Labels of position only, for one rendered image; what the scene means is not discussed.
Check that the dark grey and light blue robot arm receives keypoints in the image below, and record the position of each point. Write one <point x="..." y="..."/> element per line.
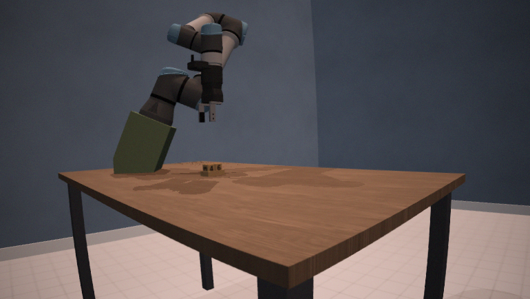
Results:
<point x="206" y="34"/>

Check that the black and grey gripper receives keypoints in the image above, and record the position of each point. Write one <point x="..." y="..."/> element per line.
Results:
<point x="211" y="81"/>

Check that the light wooden tray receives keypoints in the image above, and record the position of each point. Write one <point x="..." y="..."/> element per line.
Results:
<point x="212" y="173"/>

